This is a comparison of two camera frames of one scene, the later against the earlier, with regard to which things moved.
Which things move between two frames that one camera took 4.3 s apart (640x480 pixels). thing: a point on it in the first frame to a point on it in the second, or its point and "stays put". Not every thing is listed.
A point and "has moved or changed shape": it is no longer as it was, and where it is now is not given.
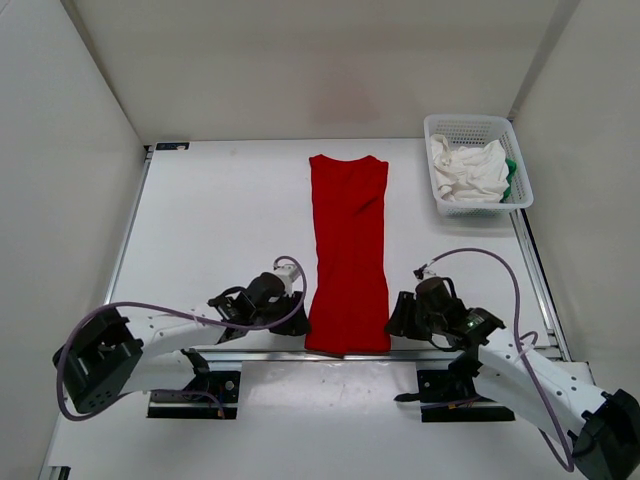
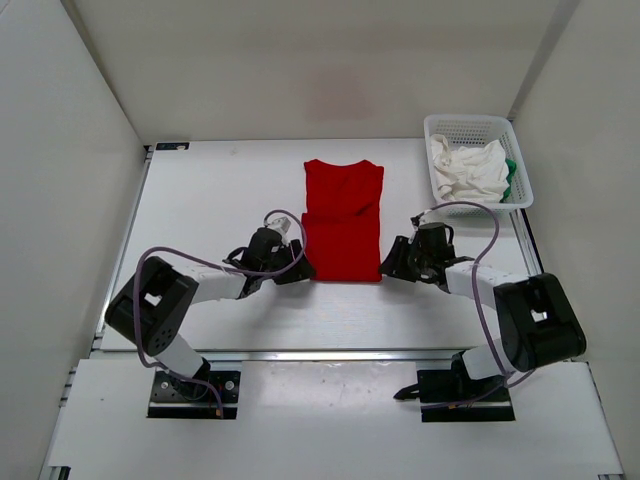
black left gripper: x=296 y=325 to x=302 y=271
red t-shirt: x=350 y=311 has moved or changed shape
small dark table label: x=172 y=146 stays put
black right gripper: x=401 y=323 to x=395 y=265
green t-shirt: x=511 y=165 stays put
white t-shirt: x=471 y=174 stays put
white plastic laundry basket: x=481 y=130 stays put
